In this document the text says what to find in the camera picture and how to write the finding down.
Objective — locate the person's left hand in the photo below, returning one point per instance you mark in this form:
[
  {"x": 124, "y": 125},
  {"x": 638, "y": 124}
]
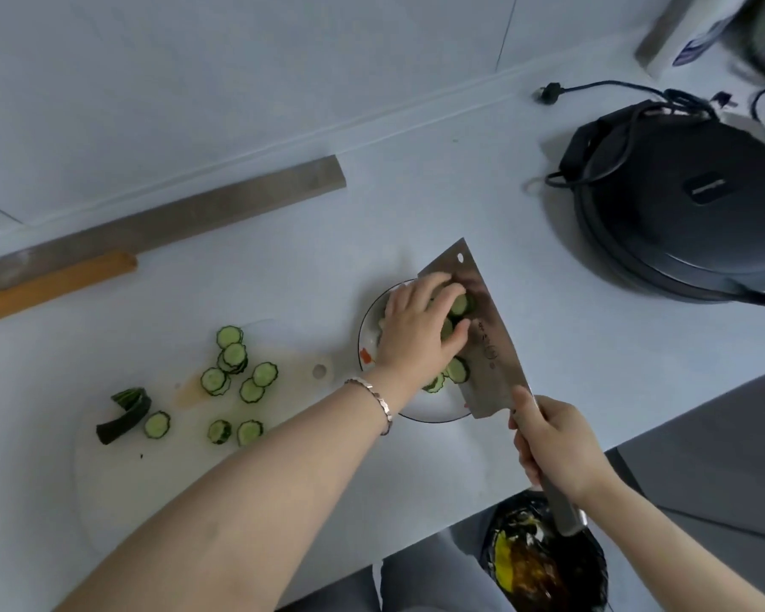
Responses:
[{"x": 414, "y": 331}]

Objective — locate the person's right hand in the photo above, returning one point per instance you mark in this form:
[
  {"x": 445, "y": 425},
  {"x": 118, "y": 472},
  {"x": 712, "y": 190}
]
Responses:
[{"x": 561, "y": 446}]

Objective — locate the steel cleaver knife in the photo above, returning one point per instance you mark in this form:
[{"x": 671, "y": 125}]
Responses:
[{"x": 491, "y": 331}]

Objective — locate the white floral plate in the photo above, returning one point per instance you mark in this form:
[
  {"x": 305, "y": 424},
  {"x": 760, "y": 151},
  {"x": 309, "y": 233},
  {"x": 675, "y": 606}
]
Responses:
[{"x": 435, "y": 406}]

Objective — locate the striped cucumber end piece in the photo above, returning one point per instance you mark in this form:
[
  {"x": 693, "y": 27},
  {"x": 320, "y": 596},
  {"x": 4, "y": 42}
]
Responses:
[{"x": 127, "y": 396}]

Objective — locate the cucumber stem tip piece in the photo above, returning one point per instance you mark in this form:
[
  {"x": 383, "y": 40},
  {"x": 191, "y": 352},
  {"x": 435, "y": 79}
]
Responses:
[{"x": 121, "y": 421}]

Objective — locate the translucent plastic cutting board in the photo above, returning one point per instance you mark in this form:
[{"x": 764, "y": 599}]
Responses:
[{"x": 134, "y": 490}]

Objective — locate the person's right forearm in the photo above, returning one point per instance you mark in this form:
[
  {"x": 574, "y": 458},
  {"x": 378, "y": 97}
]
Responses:
[{"x": 676, "y": 554}]

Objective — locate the person's left forearm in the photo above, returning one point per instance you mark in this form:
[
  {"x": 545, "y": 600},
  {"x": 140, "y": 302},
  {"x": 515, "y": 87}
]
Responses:
[{"x": 242, "y": 522}]

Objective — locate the short wooden rolling pin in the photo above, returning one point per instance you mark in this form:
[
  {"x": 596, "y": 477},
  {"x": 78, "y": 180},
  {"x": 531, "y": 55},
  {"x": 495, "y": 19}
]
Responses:
[{"x": 51, "y": 289}]

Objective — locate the black trash bag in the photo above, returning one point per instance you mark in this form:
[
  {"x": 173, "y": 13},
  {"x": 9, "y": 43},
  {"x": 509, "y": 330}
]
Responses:
[{"x": 535, "y": 567}]

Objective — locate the grey trousers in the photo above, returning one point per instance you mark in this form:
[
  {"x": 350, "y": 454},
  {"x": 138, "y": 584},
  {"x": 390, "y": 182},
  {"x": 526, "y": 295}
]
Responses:
[{"x": 421, "y": 580}]

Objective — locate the long grey sharpening stone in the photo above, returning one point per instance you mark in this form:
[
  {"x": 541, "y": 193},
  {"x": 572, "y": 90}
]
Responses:
[{"x": 178, "y": 216}]

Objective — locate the black electric baking pan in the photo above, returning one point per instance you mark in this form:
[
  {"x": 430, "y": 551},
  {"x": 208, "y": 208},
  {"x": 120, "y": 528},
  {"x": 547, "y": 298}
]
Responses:
[{"x": 688, "y": 216}]

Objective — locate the grey flat panel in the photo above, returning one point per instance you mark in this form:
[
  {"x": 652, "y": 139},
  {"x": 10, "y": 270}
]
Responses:
[{"x": 660, "y": 28}]

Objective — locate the white spray bottle blue trigger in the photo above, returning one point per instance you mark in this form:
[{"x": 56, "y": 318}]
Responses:
[{"x": 688, "y": 38}]

